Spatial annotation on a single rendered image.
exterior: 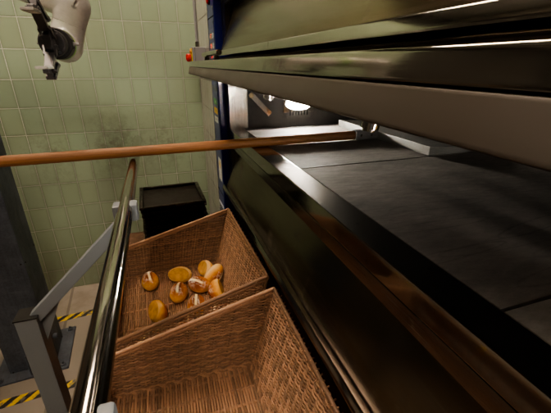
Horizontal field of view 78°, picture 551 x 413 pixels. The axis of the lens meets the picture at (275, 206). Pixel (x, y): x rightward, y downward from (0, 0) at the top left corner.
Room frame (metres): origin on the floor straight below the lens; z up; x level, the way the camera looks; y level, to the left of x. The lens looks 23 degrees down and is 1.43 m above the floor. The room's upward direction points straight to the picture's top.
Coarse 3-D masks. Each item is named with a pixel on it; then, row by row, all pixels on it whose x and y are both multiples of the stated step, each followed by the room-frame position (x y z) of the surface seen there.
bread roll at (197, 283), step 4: (196, 276) 1.14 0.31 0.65; (200, 276) 1.14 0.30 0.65; (192, 280) 1.12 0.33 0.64; (196, 280) 1.11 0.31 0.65; (200, 280) 1.11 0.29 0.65; (204, 280) 1.11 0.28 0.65; (192, 284) 1.11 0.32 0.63; (196, 284) 1.10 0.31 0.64; (200, 284) 1.10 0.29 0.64; (204, 284) 1.10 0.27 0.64; (208, 284) 1.11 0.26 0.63; (192, 288) 1.11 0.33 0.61; (196, 288) 1.10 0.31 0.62; (200, 288) 1.09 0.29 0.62; (204, 288) 1.09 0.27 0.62; (196, 292) 1.10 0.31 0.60; (200, 292) 1.10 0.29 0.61; (204, 292) 1.10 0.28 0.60
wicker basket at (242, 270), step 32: (192, 224) 1.30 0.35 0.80; (224, 224) 1.35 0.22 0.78; (128, 256) 1.21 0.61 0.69; (160, 256) 1.25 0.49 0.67; (192, 256) 1.30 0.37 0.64; (224, 256) 1.24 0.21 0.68; (256, 256) 0.95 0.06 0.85; (128, 288) 1.14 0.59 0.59; (160, 288) 1.14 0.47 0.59; (224, 288) 1.14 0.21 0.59; (256, 288) 0.84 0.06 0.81; (128, 320) 0.95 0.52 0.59; (160, 320) 0.75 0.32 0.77
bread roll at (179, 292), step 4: (176, 284) 1.09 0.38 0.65; (180, 284) 1.09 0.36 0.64; (184, 284) 1.11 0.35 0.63; (172, 288) 1.07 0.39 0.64; (176, 288) 1.07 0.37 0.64; (180, 288) 1.07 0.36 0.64; (184, 288) 1.08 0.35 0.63; (172, 292) 1.06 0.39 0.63; (176, 292) 1.05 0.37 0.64; (180, 292) 1.06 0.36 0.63; (184, 292) 1.07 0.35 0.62; (172, 296) 1.05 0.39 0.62; (176, 296) 1.04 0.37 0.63; (180, 296) 1.05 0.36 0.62; (184, 296) 1.06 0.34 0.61; (172, 300) 1.04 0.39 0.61; (176, 300) 1.04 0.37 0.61; (180, 300) 1.04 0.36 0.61
